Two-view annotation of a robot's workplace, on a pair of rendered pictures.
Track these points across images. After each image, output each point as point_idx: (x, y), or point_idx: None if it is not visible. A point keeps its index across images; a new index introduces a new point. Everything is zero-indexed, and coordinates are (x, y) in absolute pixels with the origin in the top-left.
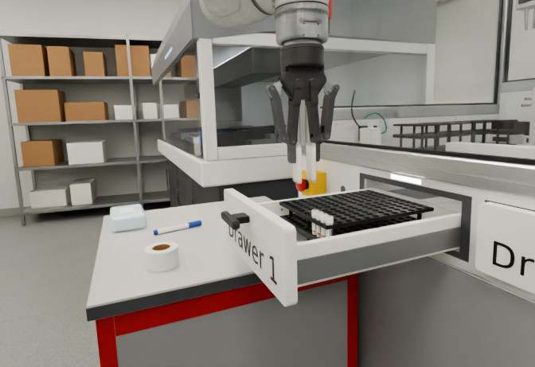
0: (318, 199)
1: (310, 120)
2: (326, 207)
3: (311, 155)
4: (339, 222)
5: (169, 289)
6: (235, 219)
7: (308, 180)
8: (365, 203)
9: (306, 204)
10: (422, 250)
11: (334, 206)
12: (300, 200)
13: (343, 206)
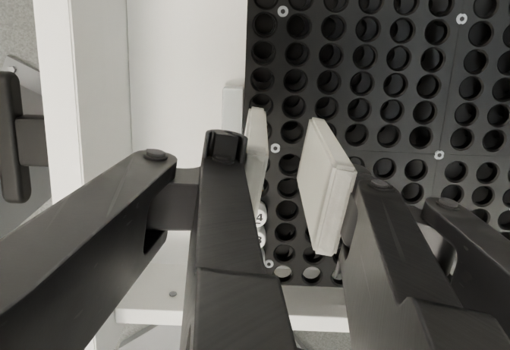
0: (400, 19)
1: (362, 283)
2: (357, 124)
3: (306, 221)
4: (289, 267)
5: None
6: (13, 184)
7: (304, 140)
8: (489, 162)
9: (309, 77)
10: None
11: (376, 146)
12: None
13: (399, 160)
